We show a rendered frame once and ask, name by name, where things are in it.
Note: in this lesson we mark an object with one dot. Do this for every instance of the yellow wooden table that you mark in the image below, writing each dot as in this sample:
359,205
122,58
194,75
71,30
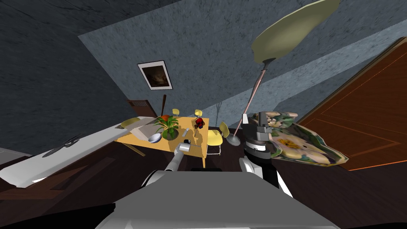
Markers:
190,127

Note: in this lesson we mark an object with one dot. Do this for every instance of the floor lamp with pale shade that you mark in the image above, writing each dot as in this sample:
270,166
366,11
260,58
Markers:
291,31

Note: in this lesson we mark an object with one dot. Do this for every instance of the red round object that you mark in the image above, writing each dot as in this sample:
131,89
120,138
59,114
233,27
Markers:
199,122

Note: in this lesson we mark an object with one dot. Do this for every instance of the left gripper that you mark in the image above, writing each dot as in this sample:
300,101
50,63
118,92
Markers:
184,148

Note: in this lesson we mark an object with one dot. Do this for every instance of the orange round object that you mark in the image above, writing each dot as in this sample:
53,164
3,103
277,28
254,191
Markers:
164,117

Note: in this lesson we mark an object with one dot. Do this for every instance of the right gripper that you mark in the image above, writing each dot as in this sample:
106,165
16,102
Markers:
256,132

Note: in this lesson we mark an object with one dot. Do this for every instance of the grey open book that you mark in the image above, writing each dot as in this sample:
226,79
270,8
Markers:
141,128

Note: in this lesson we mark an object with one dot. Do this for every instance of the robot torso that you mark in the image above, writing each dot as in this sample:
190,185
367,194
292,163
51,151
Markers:
203,200

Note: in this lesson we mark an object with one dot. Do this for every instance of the green potted plant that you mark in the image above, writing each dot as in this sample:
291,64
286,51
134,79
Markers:
169,127

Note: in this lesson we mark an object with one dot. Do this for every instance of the brown baseball bat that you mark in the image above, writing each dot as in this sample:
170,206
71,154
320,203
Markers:
163,105

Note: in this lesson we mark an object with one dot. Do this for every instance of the brown wooden door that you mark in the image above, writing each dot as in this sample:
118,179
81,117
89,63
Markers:
365,121

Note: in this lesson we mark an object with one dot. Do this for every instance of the yellow chair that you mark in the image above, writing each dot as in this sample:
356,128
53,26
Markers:
198,112
129,122
175,111
216,138

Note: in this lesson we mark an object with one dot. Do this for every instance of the white and blue bowl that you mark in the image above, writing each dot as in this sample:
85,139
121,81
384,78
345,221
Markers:
155,138

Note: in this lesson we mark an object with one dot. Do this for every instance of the floral patterned plate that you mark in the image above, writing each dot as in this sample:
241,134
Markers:
302,144

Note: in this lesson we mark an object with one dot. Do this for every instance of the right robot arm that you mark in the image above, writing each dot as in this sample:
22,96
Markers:
266,168

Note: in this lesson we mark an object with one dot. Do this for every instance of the framed dark picture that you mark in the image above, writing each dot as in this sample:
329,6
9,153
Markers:
155,75

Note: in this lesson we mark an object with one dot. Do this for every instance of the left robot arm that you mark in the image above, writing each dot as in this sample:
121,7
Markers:
174,161

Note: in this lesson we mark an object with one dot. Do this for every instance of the brown slatted cabinet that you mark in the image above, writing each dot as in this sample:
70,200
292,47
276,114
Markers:
142,108

